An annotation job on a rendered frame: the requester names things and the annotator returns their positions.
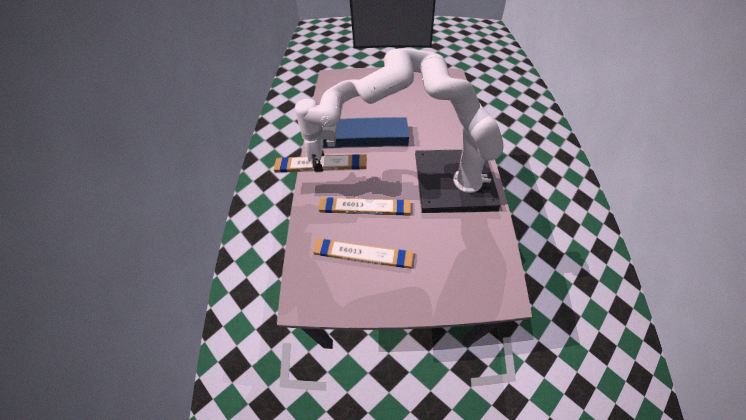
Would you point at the orange box with blue bands and white label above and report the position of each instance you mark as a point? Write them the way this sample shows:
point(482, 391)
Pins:
point(363, 253)

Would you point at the orange flat pack with blue bands and white label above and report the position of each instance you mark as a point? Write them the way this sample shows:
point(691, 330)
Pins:
point(364, 206)

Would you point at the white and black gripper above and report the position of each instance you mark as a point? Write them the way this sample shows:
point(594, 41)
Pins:
point(314, 152)

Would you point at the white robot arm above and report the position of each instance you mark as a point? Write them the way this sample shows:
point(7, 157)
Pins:
point(480, 128)

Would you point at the blue rectangular block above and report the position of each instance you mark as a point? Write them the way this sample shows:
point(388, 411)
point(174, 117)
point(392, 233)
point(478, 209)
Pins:
point(385, 131)

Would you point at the tan rectangular pack with blue bands and white label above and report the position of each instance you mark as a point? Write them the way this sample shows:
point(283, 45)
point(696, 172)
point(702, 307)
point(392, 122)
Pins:
point(329, 162)

